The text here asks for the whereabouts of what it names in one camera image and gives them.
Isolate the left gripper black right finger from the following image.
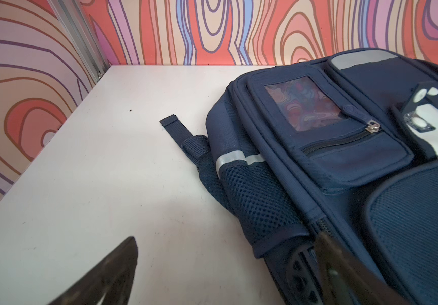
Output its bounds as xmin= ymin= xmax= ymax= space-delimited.
xmin=314 ymin=233 xmax=409 ymax=304

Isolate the navy blue backpack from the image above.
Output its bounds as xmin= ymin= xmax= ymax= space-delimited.
xmin=161 ymin=48 xmax=438 ymax=304

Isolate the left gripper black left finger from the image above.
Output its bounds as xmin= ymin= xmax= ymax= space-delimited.
xmin=51 ymin=236 xmax=138 ymax=304

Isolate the aluminium frame post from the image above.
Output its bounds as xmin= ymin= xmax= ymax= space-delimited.
xmin=48 ymin=0 xmax=110 ymax=83

